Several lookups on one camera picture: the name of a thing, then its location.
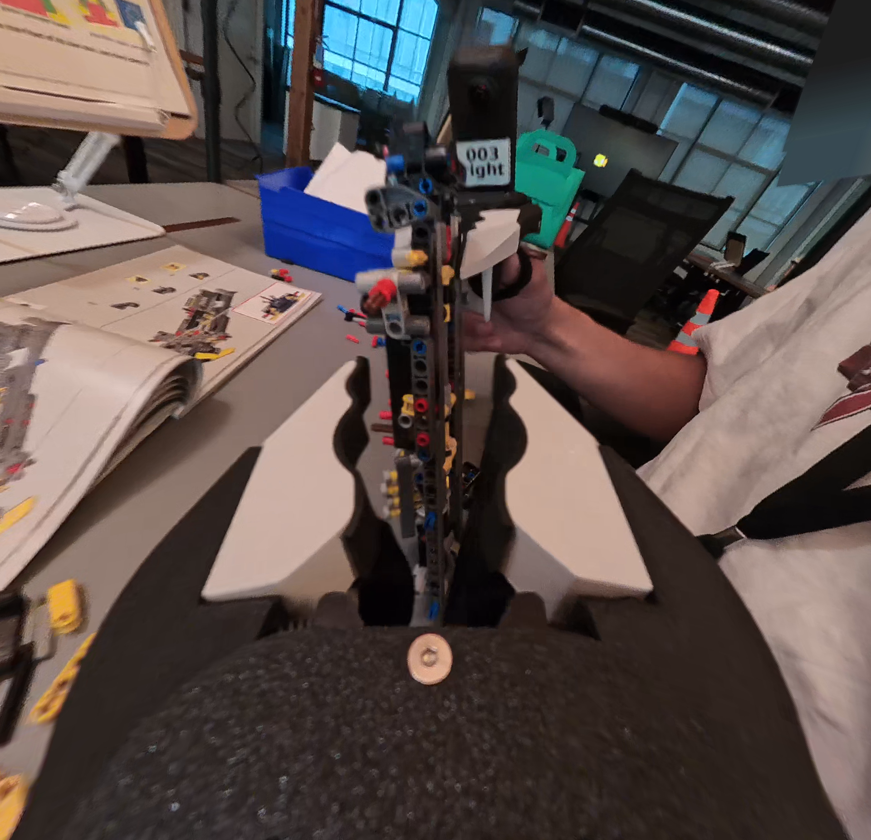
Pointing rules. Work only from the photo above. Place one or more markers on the person's right forearm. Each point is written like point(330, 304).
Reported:
point(626, 377)

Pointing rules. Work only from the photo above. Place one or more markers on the paned window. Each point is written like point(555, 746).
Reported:
point(381, 37)

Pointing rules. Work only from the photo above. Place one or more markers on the white paper bags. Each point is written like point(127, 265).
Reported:
point(347, 173)

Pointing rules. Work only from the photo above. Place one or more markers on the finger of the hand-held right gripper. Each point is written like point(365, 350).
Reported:
point(490, 241)

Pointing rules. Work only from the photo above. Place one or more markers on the printed instruction sheet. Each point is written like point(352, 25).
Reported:
point(81, 51)

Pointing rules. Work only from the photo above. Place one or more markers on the lego instruction booklet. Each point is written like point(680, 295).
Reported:
point(102, 377)

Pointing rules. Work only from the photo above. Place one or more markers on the black pole stand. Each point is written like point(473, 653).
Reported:
point(211, 71)

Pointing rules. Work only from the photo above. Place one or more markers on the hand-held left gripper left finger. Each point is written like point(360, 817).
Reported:
point(286, 513)

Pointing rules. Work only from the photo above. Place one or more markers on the teal felt bag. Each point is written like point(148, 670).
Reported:
point(551, 187)

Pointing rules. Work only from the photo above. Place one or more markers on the wall television screen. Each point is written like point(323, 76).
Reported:
point(626, 153)

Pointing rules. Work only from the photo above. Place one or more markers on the scattered small lego pins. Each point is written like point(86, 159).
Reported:
point(354, 316)

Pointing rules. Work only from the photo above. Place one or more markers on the small orange traffic cone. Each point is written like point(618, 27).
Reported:
point(566, 228)

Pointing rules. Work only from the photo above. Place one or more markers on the pile of yellow lego pieces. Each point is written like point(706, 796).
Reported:
point(65, 605)

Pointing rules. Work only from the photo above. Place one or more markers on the black mesh office chair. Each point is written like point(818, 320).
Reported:
point(639, 255)

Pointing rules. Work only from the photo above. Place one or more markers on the lego car chassis model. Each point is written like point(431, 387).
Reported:
point(422, 377)

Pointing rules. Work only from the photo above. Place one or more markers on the person's right hand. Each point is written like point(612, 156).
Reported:
point(524, 323)

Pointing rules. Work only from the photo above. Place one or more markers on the blue plastic bin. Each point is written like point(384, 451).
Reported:
point(313, 228)

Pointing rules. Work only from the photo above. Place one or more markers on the large orange traffic cone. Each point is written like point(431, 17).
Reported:
point(697, 326)

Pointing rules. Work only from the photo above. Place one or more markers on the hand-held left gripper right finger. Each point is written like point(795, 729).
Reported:
point(578, 513)

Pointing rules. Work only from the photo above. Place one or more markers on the wooden post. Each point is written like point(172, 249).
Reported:
point(305, 71)

